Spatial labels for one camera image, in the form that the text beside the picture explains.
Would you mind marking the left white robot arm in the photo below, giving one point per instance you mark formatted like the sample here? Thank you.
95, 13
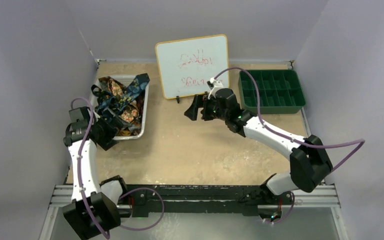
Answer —
93, 205

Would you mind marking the orange patterned necktie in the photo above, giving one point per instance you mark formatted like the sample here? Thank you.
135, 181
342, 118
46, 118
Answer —
124, 95

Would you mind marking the aluminium frame rail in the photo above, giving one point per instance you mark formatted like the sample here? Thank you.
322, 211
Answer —
324, 196

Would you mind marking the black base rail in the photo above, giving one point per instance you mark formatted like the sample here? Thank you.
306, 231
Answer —
248, 200

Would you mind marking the blue floral necktie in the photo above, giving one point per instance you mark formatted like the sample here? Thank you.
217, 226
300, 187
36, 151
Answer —
105, 99

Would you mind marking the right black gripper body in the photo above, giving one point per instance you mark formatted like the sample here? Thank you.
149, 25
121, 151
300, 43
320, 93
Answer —
204, 108

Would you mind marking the green compartment tray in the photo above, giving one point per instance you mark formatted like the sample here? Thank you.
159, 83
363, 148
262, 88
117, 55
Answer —
280, 91

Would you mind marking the dark brown necktie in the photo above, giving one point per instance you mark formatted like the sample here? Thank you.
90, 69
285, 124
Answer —
135, 129

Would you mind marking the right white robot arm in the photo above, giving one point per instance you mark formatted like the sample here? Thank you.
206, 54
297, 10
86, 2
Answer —
309, 163

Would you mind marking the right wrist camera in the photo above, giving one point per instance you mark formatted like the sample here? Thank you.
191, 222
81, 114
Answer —
214, 85

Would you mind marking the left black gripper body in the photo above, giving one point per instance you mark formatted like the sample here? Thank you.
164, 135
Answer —
105, 131

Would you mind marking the small whiteboard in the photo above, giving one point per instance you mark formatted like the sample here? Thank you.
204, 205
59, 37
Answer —
186, 65

